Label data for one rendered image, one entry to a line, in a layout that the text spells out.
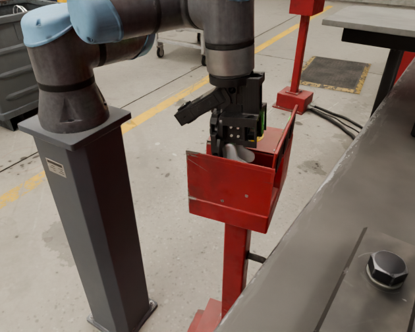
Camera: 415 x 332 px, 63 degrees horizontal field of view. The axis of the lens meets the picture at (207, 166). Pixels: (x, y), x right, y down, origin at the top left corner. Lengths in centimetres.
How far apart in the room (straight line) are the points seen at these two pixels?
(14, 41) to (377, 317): 250
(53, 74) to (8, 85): 186
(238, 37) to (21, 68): 221
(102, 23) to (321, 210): 36
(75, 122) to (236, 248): 45
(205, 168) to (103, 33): 27
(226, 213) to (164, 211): 106
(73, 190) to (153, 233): 80
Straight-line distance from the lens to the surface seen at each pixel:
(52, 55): 74
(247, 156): 64
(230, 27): 51
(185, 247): 152
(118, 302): 114
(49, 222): 179
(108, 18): 50
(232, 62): 52
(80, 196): 84
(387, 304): 30
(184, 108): 61
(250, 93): 55
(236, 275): 89
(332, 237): 37
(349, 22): 67
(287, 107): 270
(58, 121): 78
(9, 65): 259
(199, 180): 63
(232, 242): 81
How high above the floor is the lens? 113
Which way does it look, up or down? 35 degrees down
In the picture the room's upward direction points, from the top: straight up
